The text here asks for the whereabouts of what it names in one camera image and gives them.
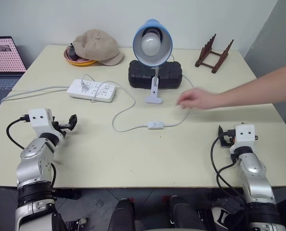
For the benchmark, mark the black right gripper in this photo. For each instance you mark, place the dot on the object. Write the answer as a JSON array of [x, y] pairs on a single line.
[[229, 138]]

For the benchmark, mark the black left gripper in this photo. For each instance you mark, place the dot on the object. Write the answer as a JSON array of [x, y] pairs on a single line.
[[62, 126]]

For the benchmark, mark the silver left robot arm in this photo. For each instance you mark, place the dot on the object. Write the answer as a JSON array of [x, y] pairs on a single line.
[[32, 166]]

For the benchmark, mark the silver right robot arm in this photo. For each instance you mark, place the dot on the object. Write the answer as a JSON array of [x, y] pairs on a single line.
[[255, 175]]

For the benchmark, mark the person's bare forearm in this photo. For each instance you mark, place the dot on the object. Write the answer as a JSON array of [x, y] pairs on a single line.
[[258, 91]]

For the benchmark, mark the white plug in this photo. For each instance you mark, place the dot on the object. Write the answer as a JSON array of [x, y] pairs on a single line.
[[84, 86]]

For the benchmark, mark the blue clip desk lamp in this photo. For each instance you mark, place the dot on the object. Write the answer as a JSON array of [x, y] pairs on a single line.
[[154, 60]]

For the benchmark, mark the person's bare hand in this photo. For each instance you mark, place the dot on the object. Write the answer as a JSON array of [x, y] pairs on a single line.
[[200, 98]]

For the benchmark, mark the white power strip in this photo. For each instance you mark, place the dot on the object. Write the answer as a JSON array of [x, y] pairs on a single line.
[[102, 92]]

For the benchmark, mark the yellow plate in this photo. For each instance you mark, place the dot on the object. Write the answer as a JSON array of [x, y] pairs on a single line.
[[81, 63]]

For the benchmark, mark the orange bowl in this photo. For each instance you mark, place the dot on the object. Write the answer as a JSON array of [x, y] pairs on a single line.
[[66, 55]]

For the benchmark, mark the small black object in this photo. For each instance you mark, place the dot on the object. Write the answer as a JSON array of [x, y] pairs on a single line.
[[72, 53]]

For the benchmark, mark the beige cap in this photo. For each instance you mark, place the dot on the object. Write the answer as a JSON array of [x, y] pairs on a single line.
[[97, 45]]

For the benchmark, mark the black ribbed block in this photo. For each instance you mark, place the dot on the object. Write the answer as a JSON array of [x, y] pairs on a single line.
[[169, 74]]

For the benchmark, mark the brown wooden rack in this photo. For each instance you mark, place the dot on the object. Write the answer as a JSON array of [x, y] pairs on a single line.
[[212, 55]]

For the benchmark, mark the dark rounded shape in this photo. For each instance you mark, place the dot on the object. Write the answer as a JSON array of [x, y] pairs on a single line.
[[122, 214], [183, 214]]

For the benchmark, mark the grey laptop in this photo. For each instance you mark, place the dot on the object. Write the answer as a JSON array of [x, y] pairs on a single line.
[[3, 57]]

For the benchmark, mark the white light bulb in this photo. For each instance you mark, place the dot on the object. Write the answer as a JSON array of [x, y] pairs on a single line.
[[151, 45]]

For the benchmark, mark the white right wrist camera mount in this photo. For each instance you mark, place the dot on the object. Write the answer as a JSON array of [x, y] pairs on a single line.
[[244, 134]]

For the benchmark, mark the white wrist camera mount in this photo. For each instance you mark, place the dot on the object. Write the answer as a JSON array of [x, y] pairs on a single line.
[[39, 120], [244, 134]]

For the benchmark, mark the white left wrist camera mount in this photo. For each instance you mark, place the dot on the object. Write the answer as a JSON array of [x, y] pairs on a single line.
[[39, 120]]

